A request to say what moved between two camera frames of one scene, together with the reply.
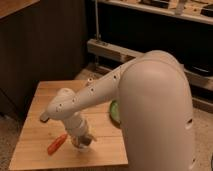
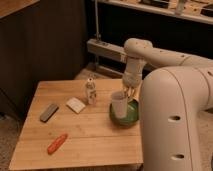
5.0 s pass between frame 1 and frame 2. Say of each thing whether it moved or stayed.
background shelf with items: stayed
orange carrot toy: stayed
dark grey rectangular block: stayed
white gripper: moved
